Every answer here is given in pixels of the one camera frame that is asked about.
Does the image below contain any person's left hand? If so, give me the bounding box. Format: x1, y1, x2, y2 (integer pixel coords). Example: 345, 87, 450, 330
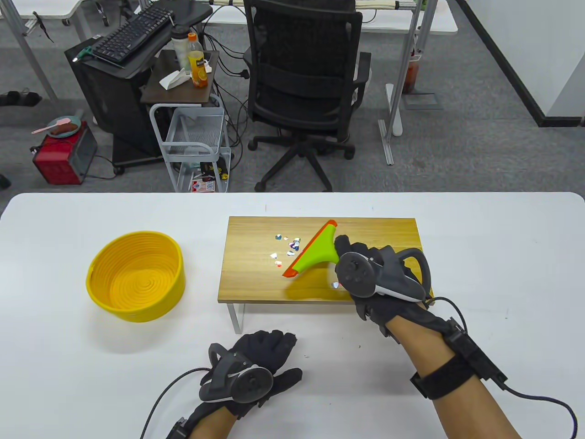
197, 330, 303, 419

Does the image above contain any person's right hand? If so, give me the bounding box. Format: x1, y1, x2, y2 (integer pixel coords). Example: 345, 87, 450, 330
334, 235, 453, 341

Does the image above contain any grey hand controller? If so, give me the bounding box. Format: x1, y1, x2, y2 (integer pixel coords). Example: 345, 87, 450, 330
336, 247, 432, 302
199, 343, 274, 404

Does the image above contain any wooden tabletop organizer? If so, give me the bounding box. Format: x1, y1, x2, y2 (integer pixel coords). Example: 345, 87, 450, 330
217, 216, 436, 338

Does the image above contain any green orange scraper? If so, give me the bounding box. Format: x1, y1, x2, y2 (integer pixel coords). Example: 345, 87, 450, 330
282, 220, 341, 278

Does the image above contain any pile of colourful sequins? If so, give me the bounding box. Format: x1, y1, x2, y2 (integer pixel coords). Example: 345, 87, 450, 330
270, 233, 340, 289

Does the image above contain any yellow fabric basket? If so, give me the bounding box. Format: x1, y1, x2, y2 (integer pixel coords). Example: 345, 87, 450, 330
85, 230, 186, 323

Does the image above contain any person's left forearm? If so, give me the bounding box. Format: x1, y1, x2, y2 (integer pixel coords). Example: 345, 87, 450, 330
187, 405, 238, 439

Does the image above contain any person's right forearm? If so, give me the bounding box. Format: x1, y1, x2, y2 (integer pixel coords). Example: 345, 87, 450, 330
386, 313, 524, 439

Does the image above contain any black yellow packet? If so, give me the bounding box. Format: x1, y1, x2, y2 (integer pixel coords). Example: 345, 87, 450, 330
200, 161, 230, 181

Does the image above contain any white mesh rolling cart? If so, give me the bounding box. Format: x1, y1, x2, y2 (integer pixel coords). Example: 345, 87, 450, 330
149, 103, 231, 193

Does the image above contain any red bottle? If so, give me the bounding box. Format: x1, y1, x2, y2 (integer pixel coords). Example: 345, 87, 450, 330
404, 59, 420, 94

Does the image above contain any black mesh office chair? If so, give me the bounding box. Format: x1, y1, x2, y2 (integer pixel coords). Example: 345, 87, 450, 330
242, 0, 372, 193

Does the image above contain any brown side table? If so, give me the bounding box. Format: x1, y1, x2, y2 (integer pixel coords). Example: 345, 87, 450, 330
140, 49, 220, 105

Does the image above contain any white crumpled tissue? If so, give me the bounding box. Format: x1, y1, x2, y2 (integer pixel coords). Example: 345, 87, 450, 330
159, 68, 191, 90

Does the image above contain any red toaster oven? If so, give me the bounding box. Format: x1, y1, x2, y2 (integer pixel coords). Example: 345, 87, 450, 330
31, 121, 99, 186

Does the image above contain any orange juice bottle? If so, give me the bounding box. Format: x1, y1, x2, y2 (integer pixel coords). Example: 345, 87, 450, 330
186, 32, 209, 88

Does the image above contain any white desk with metal legs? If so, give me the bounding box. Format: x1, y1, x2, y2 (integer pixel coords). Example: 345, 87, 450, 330
201, 0, 459, 166

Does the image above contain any black computer cabinet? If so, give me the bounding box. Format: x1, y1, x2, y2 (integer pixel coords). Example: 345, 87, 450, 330
64, 36, 170, 175

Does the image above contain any teal plate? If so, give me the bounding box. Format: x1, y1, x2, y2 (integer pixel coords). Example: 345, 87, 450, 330
47, 116, 82, 138

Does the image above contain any clear bottle with dark cap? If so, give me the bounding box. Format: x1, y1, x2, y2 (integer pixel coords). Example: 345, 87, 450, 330
170, 25, 192, 74

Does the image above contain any pink spatula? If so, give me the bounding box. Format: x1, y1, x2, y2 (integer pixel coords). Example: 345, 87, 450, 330
31, 118, 71, 134

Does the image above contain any black keyboard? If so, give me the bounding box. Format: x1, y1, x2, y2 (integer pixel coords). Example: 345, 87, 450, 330
90, 5, 176, 64

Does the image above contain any white desk with grey legs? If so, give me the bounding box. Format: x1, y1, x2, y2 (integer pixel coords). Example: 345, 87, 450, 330
0, 0, 108, 101

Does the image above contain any black right wrist sensor strap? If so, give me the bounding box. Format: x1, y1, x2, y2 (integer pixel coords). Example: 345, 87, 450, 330
409, 320, 509, 401

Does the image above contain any black wrist sensor strap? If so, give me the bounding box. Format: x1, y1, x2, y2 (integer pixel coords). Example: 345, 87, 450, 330
165, 416, 192, 439
409, 320, 509, 401

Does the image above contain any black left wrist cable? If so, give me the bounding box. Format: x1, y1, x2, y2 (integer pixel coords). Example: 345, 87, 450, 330
139, 368, 213, 439

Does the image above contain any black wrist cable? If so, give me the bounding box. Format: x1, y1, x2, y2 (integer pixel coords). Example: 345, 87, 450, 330
139, 368, 213, 439
430, 296, 579, 439

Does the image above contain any black left wrist sensor strap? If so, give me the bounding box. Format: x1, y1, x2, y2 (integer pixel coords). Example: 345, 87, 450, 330
165, 416, 192, 439

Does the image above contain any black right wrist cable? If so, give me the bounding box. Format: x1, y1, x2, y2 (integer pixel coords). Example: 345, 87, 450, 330
430, 296, 579, 439

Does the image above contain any black cable bundle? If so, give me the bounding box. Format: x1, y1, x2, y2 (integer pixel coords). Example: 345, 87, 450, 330
201, 5, 251, 154

